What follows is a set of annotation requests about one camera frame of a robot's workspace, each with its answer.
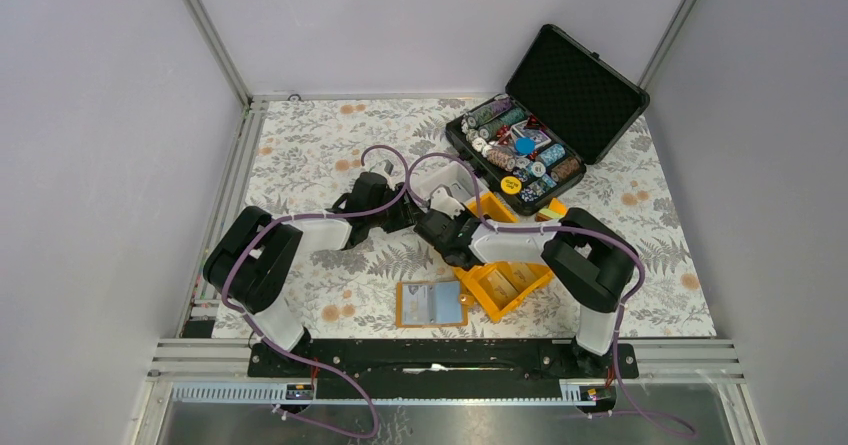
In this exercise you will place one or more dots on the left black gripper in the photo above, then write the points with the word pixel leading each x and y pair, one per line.
pixel 407 210

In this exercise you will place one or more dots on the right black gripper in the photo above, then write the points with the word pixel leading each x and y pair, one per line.
pixel 467 214

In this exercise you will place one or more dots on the clear plastic card bin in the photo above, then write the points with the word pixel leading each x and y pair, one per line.
pixel 453 176

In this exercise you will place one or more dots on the yellow divided plastic bin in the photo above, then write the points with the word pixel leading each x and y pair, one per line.
pixel 500 288

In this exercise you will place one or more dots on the white VIP card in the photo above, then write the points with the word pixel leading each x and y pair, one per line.
pixel 415 304

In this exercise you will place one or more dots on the orange card holder wallet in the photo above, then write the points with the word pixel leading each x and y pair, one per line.
pixel 449 304

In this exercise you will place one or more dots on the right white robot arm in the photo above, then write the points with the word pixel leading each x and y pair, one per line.
pixel 593 263

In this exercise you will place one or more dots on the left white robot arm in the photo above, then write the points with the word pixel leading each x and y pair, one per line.
pixel 249 265

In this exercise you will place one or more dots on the playing card deck box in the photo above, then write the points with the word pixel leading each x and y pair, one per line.
pixel 540 137

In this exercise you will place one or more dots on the yellow round dealer button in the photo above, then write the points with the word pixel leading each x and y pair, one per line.
pixel 511 185

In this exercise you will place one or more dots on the orange sticky note block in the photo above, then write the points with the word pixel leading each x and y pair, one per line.
pixel 554 210

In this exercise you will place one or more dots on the blue round chip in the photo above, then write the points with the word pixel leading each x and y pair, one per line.
pixel 524 146

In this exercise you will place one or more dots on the black poker chip case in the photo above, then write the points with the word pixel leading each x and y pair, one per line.
pixel 559 87

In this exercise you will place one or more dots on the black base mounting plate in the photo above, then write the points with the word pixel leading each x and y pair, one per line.
pixel 442 369

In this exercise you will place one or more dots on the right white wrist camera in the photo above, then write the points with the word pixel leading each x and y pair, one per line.
pixel 443 202

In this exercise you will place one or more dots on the aluminium frame rail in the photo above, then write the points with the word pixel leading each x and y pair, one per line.
pixel 203 299

